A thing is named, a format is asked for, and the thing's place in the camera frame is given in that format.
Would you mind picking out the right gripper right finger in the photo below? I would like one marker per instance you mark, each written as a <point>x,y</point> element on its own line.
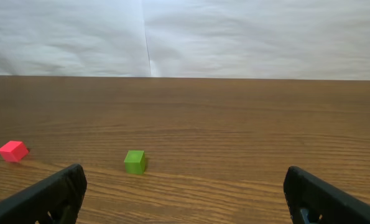
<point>321,199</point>

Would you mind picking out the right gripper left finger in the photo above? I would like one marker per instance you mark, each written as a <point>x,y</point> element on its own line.
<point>48,199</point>

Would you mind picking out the green cube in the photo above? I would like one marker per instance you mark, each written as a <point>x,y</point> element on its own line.
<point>135,163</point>

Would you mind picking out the red cube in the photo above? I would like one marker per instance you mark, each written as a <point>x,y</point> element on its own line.
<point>13,151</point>

